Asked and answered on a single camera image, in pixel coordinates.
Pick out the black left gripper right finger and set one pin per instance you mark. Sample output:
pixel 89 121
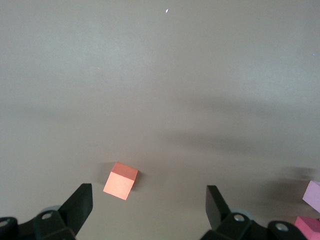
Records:
pixel 237 225

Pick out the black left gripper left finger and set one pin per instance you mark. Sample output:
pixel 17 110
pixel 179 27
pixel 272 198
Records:
pixel 60 222

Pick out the red foam block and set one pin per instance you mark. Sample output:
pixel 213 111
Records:
pixel 308 228

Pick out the pink foam block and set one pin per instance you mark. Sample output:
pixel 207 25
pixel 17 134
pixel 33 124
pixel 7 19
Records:
pixel 313 196

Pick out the orange foam block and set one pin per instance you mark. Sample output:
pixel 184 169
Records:
pixel 120 181

